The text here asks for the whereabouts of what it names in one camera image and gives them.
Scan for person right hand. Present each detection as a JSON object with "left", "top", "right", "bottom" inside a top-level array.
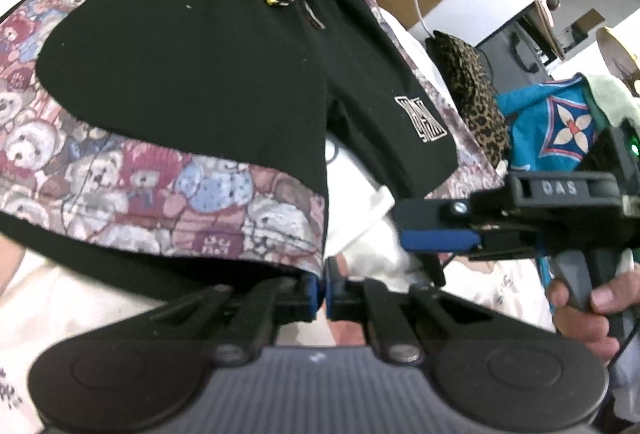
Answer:
[{"left": 546, "top": 263, "right": 639, "bottom": 365}]

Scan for teal patterned cloth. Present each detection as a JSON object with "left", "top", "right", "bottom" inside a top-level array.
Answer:
[{"left": 497, "top": 73, "right": 598, "bottom": 172}]

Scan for cream bear print blanket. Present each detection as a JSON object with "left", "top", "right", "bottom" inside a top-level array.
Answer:
[{"left": 1, "top": 0, "right": 553, "bottom": 433}]

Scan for black shorts with bear print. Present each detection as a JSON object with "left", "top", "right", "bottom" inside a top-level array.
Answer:
[{"left": 1, "top": 0, "right": 499, "bottom": 298}]

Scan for leopard print cushion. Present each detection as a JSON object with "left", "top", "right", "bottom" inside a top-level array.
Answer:
[{"left": 425, "top": 31, "right": 510, "bottom": 168}]

